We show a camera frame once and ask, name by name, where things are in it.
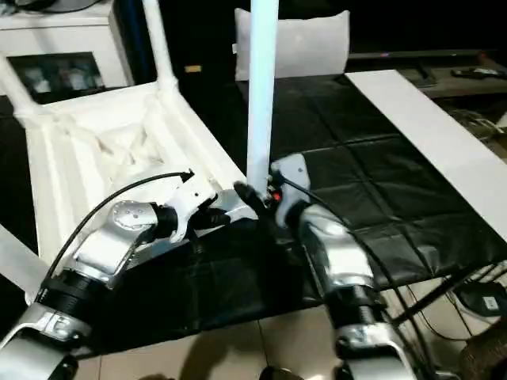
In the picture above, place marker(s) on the white plastic table leg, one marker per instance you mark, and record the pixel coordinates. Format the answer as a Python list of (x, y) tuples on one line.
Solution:
[(16, 91), (20, 265), (261, 99), (160, 47)]

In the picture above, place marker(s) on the white plastic table top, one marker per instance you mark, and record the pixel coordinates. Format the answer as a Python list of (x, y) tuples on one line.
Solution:
[(71, 158)]

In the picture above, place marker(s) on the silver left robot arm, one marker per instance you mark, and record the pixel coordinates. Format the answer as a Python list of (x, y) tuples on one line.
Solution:
[(107, 245)]

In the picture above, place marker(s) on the black table mat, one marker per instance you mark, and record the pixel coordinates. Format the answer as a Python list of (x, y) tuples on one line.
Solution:
[(356, 158)]

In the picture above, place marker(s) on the small yellow label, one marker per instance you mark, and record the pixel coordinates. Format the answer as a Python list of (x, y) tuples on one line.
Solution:
[(193, 68)]

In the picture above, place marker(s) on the grey cushion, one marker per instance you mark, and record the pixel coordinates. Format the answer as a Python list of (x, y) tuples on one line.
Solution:
[(313, 47)]

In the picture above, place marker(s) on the white low table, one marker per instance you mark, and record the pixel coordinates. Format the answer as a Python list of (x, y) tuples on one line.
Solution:
[(428, 126)]

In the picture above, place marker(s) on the dark robot right foot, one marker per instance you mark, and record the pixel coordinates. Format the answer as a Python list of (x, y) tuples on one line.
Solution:
[(279, 374)]

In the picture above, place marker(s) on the black sofa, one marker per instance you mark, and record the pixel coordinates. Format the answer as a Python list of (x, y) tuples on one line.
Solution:
[(190, 31)]

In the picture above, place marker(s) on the white cup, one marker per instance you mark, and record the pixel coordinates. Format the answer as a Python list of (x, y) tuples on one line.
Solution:
[(39, 83), (75, 77)]

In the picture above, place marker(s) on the thin black bar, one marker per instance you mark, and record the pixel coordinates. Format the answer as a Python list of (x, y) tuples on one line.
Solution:
[(416, 54)]

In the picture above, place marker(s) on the black wifi router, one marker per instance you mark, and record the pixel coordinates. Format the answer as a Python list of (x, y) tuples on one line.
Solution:
[(481, 299)]

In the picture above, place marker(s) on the black remote control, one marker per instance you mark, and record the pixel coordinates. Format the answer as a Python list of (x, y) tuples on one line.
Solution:
[(473, 73)]

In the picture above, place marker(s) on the white cabinet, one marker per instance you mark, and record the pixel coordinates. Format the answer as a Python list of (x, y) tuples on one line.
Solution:
[(59, 39)]

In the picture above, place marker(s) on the brown woven basket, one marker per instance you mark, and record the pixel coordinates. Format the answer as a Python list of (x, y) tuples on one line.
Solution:
[(483, 356)]

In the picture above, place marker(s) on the grey bag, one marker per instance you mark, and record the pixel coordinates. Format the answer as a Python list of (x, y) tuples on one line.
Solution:
[(55, 4)]

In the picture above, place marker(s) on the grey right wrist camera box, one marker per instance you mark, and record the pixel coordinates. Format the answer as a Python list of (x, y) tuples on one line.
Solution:
[(291, 172)]

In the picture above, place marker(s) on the black metal table frame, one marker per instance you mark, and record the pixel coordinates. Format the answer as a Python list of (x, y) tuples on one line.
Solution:
[(435, 295)]

